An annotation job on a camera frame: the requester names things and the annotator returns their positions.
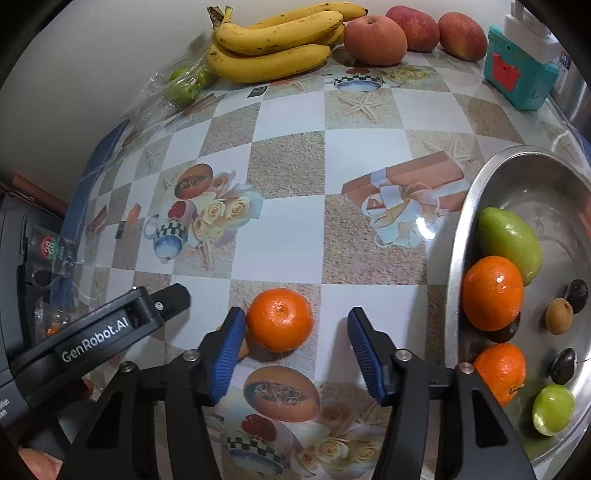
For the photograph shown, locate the dark purple plum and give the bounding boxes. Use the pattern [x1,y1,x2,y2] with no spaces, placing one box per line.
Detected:
[487,314,522,343]
[566,279,589,315]

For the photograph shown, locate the small tan longan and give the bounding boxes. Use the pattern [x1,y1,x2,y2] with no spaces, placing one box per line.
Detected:
[545,298,574,335]

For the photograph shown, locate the dark red apple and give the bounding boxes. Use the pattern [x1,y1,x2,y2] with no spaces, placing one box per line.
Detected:
[438,11,489,62]
[385,4,440,52]

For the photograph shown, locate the teal toy box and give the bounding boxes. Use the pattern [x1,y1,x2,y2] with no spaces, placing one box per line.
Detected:
[483,25,559,110]

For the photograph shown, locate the brown wooden board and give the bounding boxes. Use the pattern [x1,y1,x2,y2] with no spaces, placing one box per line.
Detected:
[9,173,70,217]

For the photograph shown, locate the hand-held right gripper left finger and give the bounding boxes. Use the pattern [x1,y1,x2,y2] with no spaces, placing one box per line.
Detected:
[69,306,247,480]

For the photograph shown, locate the small green apple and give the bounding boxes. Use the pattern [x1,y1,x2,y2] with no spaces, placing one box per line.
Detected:
[532,385,575,437]

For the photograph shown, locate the large steel basin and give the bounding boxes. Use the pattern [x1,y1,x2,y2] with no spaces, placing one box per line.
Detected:
[443,145,591,469]

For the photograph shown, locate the person's left hand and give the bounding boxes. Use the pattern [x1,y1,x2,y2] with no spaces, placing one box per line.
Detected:
[18,447,64,480]

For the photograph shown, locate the steel kettle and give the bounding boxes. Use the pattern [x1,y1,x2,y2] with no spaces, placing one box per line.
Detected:
[549,46,591,134]

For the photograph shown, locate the green fruit in bag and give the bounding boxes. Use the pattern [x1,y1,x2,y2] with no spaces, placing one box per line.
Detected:
[166,65,218,108]

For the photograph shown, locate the white power strip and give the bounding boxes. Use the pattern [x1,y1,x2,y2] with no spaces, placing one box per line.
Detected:
[503,0,557,63]

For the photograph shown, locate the clear plastic bag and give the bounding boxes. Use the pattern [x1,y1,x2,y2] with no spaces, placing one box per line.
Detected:
[124,51,220,125]

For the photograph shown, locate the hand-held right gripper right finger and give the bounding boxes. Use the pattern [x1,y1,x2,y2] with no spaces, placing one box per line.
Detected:
[348,306,537,480]

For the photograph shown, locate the yellow banana bunch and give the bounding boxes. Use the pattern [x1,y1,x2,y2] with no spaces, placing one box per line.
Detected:
[205,1,370,85]

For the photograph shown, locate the black appliance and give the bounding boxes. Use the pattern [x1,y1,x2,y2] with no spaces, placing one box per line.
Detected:
[0,191,70,416]

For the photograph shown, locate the orange mandarin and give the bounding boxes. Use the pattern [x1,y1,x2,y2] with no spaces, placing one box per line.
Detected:
[462,255,526,332]
[473,342,527,408]
[246,287,315,353]

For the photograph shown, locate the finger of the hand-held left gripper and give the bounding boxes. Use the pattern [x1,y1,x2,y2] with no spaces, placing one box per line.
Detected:
[151,283,191,322]

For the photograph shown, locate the dark cherry with stem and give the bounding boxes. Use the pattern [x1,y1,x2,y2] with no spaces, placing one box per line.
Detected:
[550,347,591,385]

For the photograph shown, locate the peach next to bananas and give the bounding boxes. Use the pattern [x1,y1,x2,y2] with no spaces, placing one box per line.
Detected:
[343,15,408,66]

